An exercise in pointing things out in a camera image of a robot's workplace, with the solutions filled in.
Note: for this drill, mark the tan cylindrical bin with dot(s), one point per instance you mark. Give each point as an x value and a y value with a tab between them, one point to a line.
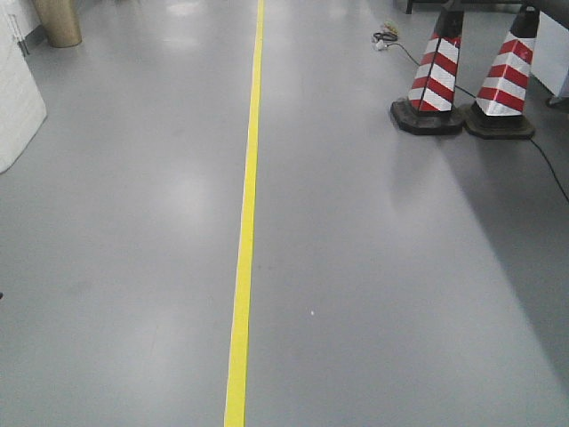
60	21

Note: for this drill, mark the right red-white traffic cone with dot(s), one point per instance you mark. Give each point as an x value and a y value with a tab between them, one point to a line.
497	112

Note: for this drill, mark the left red-white traffic cone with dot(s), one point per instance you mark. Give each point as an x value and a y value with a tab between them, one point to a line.
428	108

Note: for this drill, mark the red-white traffic cone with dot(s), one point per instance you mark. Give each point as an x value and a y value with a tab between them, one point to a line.
497	112
428	108

